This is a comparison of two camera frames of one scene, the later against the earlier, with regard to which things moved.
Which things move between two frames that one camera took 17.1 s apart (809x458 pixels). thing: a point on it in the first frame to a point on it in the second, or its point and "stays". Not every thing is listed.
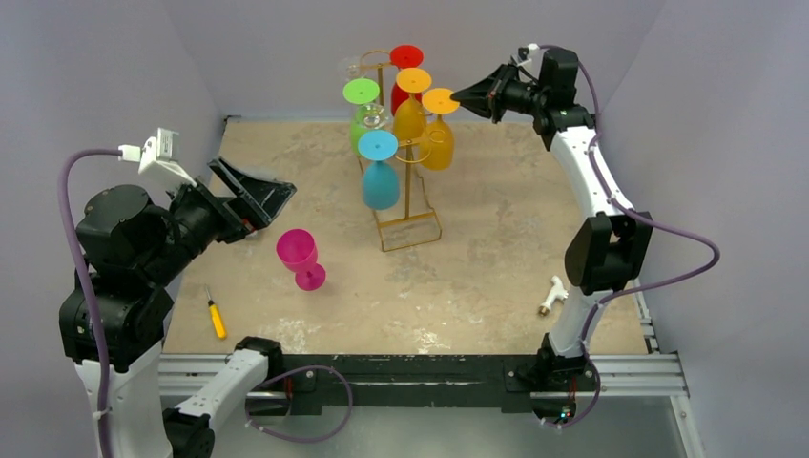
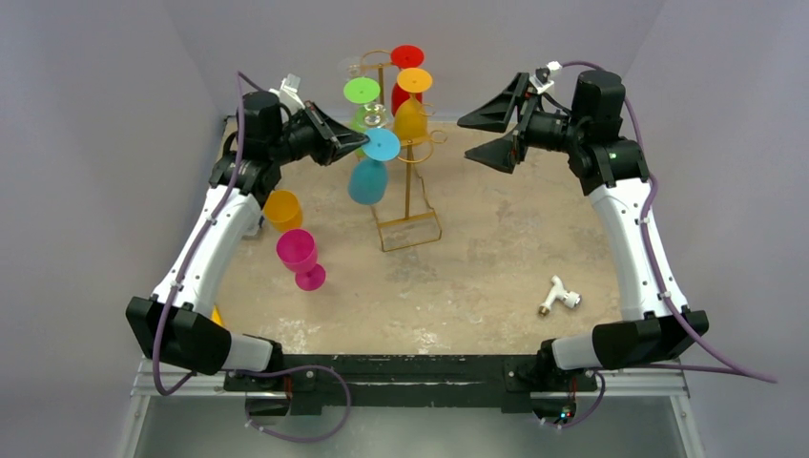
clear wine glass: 372,116 stays
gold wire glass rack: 421,222 stays
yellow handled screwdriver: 216,316 stays
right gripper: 498,94 to 523,122
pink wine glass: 298,251 stays
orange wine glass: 409,122 stays
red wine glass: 404,57 stays
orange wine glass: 438,144 to 281,209
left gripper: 258,201 to 335,141
